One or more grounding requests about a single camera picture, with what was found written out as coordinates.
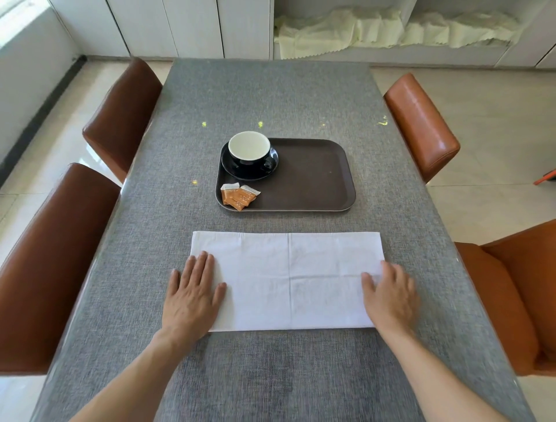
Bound grey cloth-covered table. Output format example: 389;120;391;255
32;59;537;422

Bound dark brown tray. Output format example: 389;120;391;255
215;137;357;213

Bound pale yellow cloth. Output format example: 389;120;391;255
274;9;407;60
399;10;522;49

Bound white cloth napkin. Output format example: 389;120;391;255
189;230;386;333

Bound person's right forearm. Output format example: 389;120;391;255
378;323;509;422

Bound white cabinet counter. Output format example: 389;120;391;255
47;0;556;70

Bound black cup white inside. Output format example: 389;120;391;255
228;130;277;171

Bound person's left hand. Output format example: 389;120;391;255
161;250;228;344

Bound black saucer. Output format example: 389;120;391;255
220;141;280;182

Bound person's right hand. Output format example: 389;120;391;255
360;260;421;336

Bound light brown leather chair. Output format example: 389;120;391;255
453;219;556;378
383;72;461;184

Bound person's left forearm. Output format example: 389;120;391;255
69;328;205;422

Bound dark brown leather chair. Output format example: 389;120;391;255
0;163;121;377
82;57;163;185

